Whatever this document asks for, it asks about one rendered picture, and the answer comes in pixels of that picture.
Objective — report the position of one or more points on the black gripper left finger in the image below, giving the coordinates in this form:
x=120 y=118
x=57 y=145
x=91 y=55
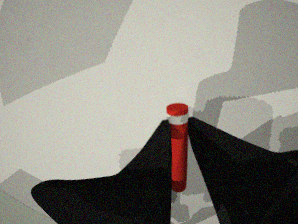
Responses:
x=140 y=194

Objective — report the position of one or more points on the dark red peg with white band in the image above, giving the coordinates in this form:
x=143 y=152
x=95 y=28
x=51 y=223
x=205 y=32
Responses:
x=178 y=116

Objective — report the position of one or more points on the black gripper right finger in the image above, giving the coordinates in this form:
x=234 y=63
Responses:
x=246 y=183

